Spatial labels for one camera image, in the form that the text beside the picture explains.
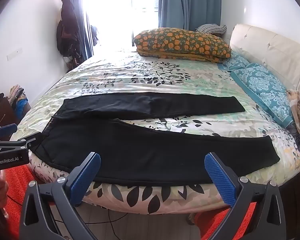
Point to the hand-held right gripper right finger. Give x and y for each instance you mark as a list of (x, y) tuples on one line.
[(221, 180)]

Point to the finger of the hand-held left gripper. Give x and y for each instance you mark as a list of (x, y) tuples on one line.
[(6, 130), (32, 140)]

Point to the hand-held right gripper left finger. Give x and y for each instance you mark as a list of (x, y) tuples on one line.
[(86, 177)]

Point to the black pants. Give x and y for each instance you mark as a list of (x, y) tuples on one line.
[(140, 150)]

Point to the dark wooden cabinet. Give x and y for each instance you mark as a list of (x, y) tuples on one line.
[(1, 112)]

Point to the orange shaggy rug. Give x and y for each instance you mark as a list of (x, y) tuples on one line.
[(15, 182)]

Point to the pile of folded clothes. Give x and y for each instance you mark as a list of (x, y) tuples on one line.
[(18, 100)]

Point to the large teal patterned pillow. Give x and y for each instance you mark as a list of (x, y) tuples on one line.
[(265, 90)]

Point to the beige crumpled cloth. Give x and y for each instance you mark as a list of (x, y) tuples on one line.
[(295, 105)]

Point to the bed with leaf-print sheet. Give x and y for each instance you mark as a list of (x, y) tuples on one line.
[(140, 72)]

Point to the dark hanging coats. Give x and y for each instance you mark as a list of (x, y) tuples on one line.
[(68, 27)]

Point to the small teal patterned pillow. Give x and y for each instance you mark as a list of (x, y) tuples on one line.
[(236, 61)]

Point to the narrow blue curtain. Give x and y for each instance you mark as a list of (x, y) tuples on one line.
[(76, 7)]

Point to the orange floral folded quilt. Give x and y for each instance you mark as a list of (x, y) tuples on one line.
[(182, 42)]

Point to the cream padded headboard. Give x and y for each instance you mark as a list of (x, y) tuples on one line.
[(270, 45)]

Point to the checkered cloth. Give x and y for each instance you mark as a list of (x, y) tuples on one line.
[(211, 28)]

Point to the sliding glass door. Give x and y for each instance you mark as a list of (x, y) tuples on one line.
[(120, 12)]

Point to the wide blue curtain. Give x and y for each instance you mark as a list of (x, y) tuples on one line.
[(190, 2)]

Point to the white wall switch plate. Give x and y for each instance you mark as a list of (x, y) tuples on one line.
[(14, 53)]

